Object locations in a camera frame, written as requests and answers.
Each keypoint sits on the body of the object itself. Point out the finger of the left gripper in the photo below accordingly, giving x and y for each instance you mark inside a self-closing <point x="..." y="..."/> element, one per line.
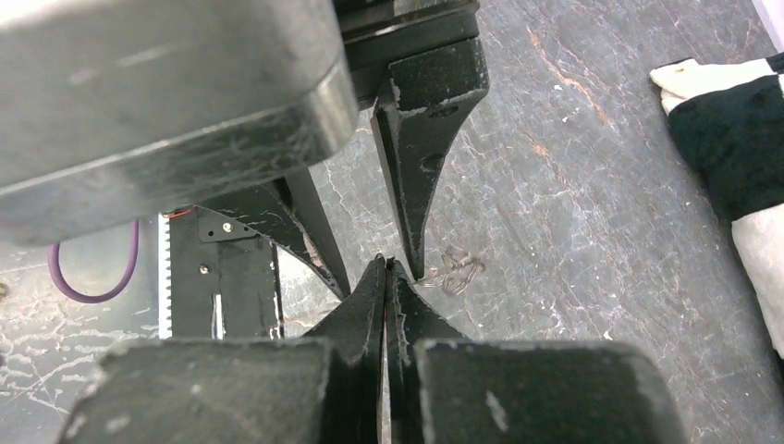
<point x="288" y="212"/>

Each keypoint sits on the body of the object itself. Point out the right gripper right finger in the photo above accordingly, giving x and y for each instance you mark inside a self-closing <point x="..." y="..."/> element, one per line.
<point x="446" y="388"/>

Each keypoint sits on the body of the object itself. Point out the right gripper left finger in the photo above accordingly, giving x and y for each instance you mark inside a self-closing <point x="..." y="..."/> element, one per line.
<point x="321" y="387"/>

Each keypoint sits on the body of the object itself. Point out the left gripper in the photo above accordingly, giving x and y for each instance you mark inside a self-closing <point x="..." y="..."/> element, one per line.
<point x="433" y="82"/>

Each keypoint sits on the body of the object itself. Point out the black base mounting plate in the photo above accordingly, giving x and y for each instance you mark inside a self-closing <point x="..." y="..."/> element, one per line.
<point x="224" y="279"/>

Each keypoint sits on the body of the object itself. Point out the black and white checkered pillow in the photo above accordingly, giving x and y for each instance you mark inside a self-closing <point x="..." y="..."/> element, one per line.
<point x="726" y="121"/>

